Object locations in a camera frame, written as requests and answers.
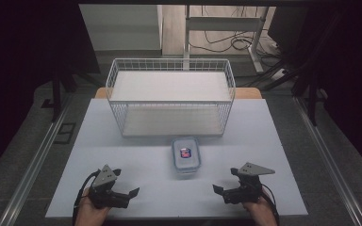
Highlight clear plastic food container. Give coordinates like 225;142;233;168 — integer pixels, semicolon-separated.
171;136;202;174

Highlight person's right hand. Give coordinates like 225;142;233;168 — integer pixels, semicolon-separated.
242;195;278;226

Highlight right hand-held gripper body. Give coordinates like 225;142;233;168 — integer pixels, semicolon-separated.
222;161;276;205

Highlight white cabinet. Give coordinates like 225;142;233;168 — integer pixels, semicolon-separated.
78;4;164;52

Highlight white power strip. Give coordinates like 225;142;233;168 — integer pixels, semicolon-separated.
271;68;287;81

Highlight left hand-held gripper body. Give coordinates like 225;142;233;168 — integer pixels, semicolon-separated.
89;164;130;210

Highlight white desk frame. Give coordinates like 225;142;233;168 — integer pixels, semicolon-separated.
183;4;271;73

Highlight white wire basket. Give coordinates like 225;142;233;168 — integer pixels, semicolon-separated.
105;57;237;138

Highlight metal floor rail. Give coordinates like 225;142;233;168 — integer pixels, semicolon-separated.
0;93;74;226
292;96;362;226

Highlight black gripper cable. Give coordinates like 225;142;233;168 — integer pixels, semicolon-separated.
260;184;281;226
72;169;102;226

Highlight black stand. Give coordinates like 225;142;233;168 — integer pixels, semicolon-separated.
40;59;103;123
290;62;328;127

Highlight person's left hand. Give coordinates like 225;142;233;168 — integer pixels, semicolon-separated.
74;187;112;226

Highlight black floor cables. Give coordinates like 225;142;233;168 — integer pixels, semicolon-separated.
189;5;284;65

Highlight black floor frame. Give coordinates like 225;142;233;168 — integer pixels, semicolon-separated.
54;121;77;145

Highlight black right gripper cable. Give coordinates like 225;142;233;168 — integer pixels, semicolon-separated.
260;184;281;226

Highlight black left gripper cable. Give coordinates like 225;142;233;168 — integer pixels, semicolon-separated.
72;169;102;226

